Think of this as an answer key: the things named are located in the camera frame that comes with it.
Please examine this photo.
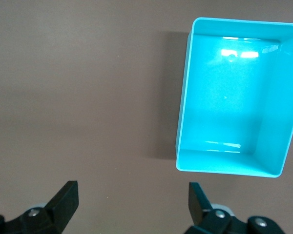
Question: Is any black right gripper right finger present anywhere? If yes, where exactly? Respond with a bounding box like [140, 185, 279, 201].
[185, 182, 284, 234]

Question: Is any teal plastic bin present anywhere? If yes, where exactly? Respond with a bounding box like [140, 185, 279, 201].
[175, 17, 293, 179]

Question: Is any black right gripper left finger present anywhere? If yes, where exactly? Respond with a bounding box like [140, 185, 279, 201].
[0, 180, 79, 234]

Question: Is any brown table cover sheet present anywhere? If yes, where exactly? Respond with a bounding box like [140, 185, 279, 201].
[0, 0, 293, 234]

